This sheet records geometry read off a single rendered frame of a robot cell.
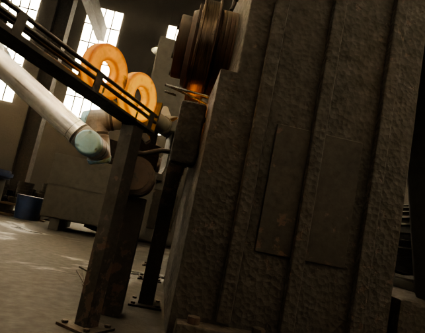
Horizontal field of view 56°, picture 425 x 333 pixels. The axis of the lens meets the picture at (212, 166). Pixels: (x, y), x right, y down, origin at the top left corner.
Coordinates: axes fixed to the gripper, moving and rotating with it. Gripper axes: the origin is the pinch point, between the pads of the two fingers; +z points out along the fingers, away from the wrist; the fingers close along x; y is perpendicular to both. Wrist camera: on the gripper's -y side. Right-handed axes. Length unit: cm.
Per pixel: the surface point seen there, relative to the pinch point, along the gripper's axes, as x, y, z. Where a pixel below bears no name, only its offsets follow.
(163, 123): -28.6, -7.6, -5.5
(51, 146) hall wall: 1013, 186, -300
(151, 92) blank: -34.9, 1.4, -8.5
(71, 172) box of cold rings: 244, 12, -93
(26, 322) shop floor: -40, -63, -49
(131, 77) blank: -43.5, 3.7, -14.2
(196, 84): 1.2, 14.3, 10.7
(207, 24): -9.8, 35.5, 16.5
